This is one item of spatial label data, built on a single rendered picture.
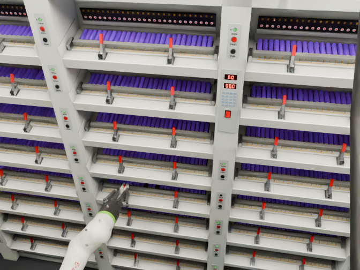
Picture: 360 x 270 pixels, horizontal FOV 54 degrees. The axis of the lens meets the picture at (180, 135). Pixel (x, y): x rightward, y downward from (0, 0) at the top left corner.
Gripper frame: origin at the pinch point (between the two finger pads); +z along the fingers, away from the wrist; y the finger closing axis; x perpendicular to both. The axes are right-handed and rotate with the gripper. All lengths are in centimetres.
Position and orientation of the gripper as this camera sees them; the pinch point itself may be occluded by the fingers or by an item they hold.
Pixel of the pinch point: (124, 188)
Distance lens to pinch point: 184.1
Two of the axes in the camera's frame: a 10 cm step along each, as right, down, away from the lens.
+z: 1.7, -4.0, 9.0
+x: 0.3, -9.1, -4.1
